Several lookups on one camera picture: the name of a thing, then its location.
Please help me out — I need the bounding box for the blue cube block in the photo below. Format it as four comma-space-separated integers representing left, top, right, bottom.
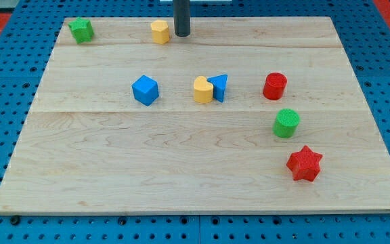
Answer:
131, 75, 159, 106

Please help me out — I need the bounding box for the yellow heart block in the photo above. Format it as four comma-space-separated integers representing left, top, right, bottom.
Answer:
193, 76, 214, 104

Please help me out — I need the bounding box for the blue triangle block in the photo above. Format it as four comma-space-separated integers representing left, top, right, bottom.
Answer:
207, 74, 228, 102

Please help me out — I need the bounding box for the light wooden board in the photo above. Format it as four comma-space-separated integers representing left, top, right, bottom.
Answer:
0, 17, 390, 216

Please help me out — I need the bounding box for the red cylinder block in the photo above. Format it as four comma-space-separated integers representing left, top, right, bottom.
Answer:
263, 73, 288, 100

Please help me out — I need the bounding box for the green cylinder block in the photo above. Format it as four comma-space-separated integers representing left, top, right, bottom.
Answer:
272, 108, 300, 138

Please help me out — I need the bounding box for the yellow hexagon block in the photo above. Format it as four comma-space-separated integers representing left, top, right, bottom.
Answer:
150, 20, 170, 45

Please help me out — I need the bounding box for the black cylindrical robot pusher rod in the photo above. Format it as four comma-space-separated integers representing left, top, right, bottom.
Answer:
173, 0, 191, 37

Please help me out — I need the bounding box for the red star block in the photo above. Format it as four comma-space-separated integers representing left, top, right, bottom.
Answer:
286, 145, 323, 182

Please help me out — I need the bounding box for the green star block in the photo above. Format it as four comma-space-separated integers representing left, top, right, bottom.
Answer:
68, 17, 94, 44

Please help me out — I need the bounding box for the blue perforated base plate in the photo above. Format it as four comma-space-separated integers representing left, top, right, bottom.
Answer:
0, 0, 390, 243

